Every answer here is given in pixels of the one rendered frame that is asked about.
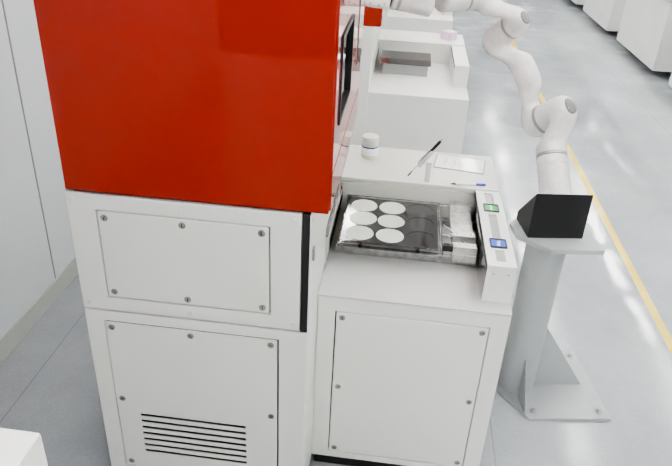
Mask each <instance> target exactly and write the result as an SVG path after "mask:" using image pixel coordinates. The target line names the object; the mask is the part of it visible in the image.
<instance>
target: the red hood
mask: <svg viewBox="0 0 672 466"><path fill-rule="evenodd" d="M33 2H34V8H35V14H36V19H37V25H38V31H39V37H40V43H41V49H42V55H43V60H44V66H45V72H46V78H47V84H48V90H49V95H50V101H51V107H52V113H53V119H54V125H55V131H56V136H57V142H58V148H59V154H60V160H61V166H62V172H63V177H64V183H65V188H66V189H73V190H83V191H94V192H104V193H114V194H125V195H135V196H146V197H156V198H167V199H177V200H187V201H198V202H208V203H219V204H229V205H239V206H250V207H260V208H271V209H281V210H291V211H302V212H312V213H319V214H329V211H331V208H332V204H333V201H334V197H335V193H336V190H337V186H338V182H339V179H340V175H341V171H342V168H343V164H344V160H345V157H346V153H347V149H348V146H349V142H350V138H351V135H352V131H353V127H354V124H355V120H356V116H357V108H358V92H359V88H358V87H359V76H360V60H361V52H362V36H363V20H364V5H365V0H33Z"/></svg>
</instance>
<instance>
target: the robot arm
mask: <svg viewBox="0 0 672 466"><path fill-rule="evenodd" d="M364 6H368V7H373V8H381V9H388V8H390V9H393V10H398V11H402V12H407V13H411V14H416V15H420V16H425V17H429V16H430V15H431V13H432V11H433V9H434V7H435V9H436V10H438V11H440V12H458V11H477V12H478V13H480V14H483V15H487V16H494V17H499V18H501V19H500V20H499V21H498V22H496V23H495V24H494V25H492V26H491V27H490V28H489V29H488V30H487V31H486V32H485V33H484V35H483V39H482V42H483V46H484V48H485V50H486V51H487V53H488V54H490V55H491V56H493V57H495V58H497V59H499V60H501V61H502V62H503V63H505V64H506V65H507V67H508V68H509V70H510V71H511V73H512V75H513V77H514V79H515V81H516V84H517V86H518V89H519V93H520V100H521V122H522V126H523V129H524V130H525V132H526V133H527V134H528V135H530V136H532V137H541V136H543V137H542V138H541V140H540V141H539V143H538V144H537V146H536V163H537V174H538V185H539V194H568V195H578V194H575V193H572V190H571V181H570V171H569V162H568V153H567V142H568V139H569V137H570V135H571V133H572V131H573V128H574V126H575V123H576V120H577V114H578V112H577V107H576V104H575V102H574V101H573V100H572V99H571V98H570V97H568V96H563V95H561V96H557V97H554V98H552V99H550V100H548V101H546V102H544V103H542V104H540V102H539V93H540V90H541V86H542V79H541V74H540V72H539V69H538V67H537V65H536V63H535V61H534V59H533V57H532V56H531V55H530V54H529V53H527V52H524V51H520V50H517V49H515V48H514V47H513V46H512V45H511V42H512V41H514V40H515V39H517V38H518V37H520V36H521V35H522V34H524V33H525V32H526V31H527V30H528V29H529V27H530V23H531V19H530V16H529V14H528V13H527V11H526V10H524V9H523V8H521V7H518V6H514V5H510V4H507V3H505V2H503V1H501V0H365V5H364Z"/></svg>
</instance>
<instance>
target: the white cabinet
mask: <svg viewBox="0 0 672 466"><path fill-rule="evenodd" d="M511 317H512V316H505V315H496V314H486V313H477V312H468V311H458V310H449V309H440V308H430V307H421V306H412V305H402V304H393V303H384V302H374V301H365V300H356V299H346V298H337V297H328V296H318V307H317V333H316V358H315V384H314V409H313V435H312V454H314V461H319V462H327V463H335V464H343V465H351V466H479V465H480V461H481V456H482V452H483V447H484V442H485V438H486V433H487V428H488V424H489V419H490V415H491V410H492V405H493V401H494V396H495V391H496V387H497V382H498V378H499V373H500V368H501V364H502V359H503V354H504V350H505V345H506V341H507V336H508V331H509V327H510V322H511Z"/></svg>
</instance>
